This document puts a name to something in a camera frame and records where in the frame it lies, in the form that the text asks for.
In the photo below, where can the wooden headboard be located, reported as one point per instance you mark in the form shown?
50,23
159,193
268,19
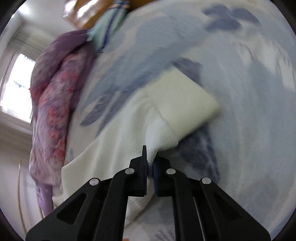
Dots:
83,14

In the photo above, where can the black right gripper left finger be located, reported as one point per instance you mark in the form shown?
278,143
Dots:
97,210

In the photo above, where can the teal striped cloth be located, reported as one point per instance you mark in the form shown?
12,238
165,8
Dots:
108,24

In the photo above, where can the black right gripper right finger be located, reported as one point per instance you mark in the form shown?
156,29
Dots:
202,210

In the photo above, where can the bright window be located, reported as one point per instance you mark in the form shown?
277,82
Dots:
15,95

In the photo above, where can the blue floral bed sheet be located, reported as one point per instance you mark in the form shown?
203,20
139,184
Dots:
242,53

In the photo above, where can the white knit sweater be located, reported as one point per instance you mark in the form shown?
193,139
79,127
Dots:
156,116

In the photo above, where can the purple floral quilt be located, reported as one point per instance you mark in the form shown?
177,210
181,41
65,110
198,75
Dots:
56,82

